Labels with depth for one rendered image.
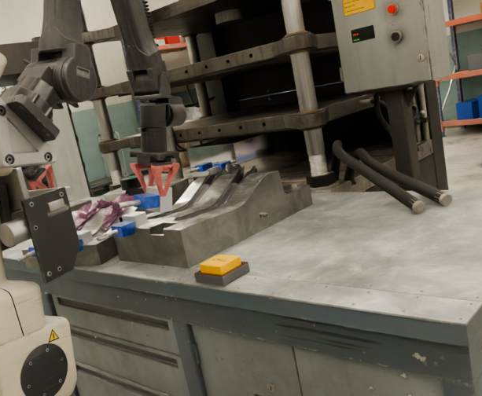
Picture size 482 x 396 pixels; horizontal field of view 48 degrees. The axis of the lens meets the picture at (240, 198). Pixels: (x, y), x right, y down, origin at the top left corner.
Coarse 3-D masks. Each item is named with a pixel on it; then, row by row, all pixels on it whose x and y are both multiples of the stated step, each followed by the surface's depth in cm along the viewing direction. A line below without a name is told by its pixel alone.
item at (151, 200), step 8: (152, 192) 123; (168, 192) 123; (136, 200) 119; (144, 200) 118; (152, 200) 120; (160, 200) 121; (168, 200) 123; (144, 208) 119; (152, 208) 123; (160, 208) 121; (168, 208) 123
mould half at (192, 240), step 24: (192, 192) 151; (216, 192) 144; (240, 192) 138; (264, 192) 139; (288, 192) 148; (168, 216) 136; (216, 216) 126; (240, 216) 132; (288, 216) 146; (120, 240) 134; (144, 240) 128; (168, 240) 121; (192, 240) 120; (216, 240) 126; (240, 240) 132; (168, 264) 124; (192, 264) 120
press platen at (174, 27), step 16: (192, 0) 208; (208, 0) 203; (224, 0) 203; (240, 0) 211; (256, 0) 219; (272, 0) 228; (304, 0) 248; (160, 16) 222; (176, 16) 220; (192, 16) 229; (208, 16) 239; (256, 16) 273; (96, 32) 243; (112, 32) 244; (160, 32) 259; (176, 32) 271; (192, 32) 285
